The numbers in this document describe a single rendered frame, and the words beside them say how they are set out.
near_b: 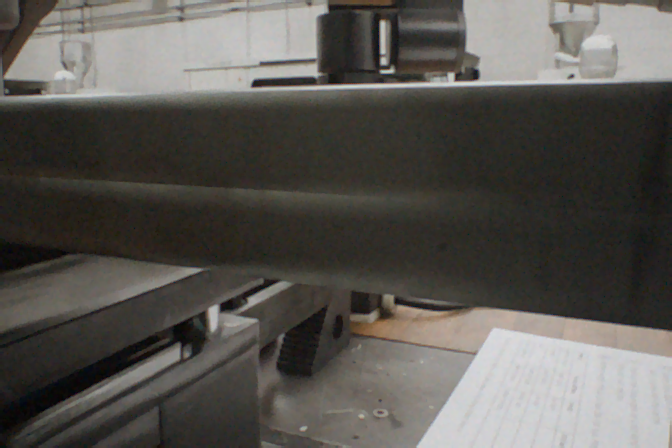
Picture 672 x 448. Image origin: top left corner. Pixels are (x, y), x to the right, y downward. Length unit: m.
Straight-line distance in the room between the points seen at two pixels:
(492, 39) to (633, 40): 1.44
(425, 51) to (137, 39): 9.39
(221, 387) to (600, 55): 4.67
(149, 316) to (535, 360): 0.31
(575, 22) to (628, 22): 1.47
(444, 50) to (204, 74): 5.71
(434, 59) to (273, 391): 0.30
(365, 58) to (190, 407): 0.34
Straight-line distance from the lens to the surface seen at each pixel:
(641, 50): 6.56
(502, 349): 0.45
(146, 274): 0.20
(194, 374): 0.23
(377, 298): 0.50
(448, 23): 0.50
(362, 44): 0.49
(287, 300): 0.35
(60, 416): 0.19
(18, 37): 0.57
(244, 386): 0.26
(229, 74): 5.95
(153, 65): 9.54
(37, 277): 0.17
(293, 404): 0.37
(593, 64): 4.83
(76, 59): 8.71
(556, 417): 0.37
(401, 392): 0.38
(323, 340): 0.41
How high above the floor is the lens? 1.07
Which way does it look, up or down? 9 degrees down
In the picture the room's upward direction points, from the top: straight up
